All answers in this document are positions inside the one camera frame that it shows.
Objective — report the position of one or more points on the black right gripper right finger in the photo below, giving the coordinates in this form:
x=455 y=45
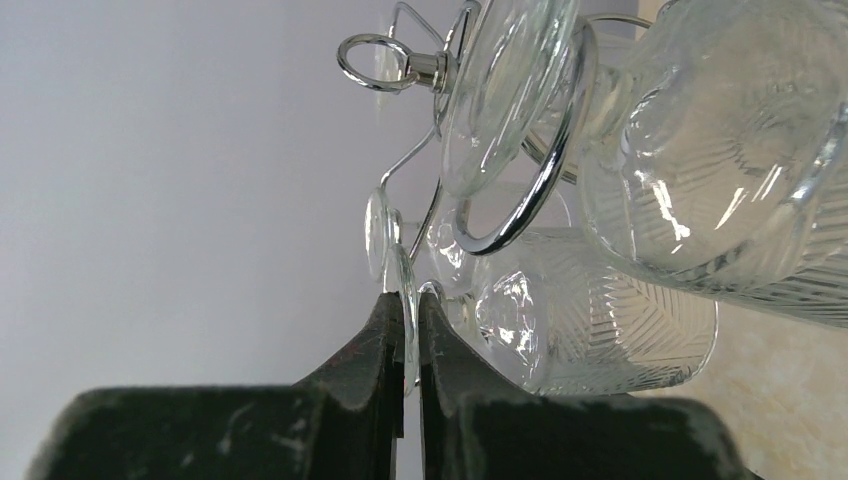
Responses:
x=478 y=425

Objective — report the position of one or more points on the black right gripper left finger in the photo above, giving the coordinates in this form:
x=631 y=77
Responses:
x=341 y=421

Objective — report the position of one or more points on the chrome wine glass rack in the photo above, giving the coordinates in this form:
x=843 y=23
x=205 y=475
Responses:
x=508 y=76

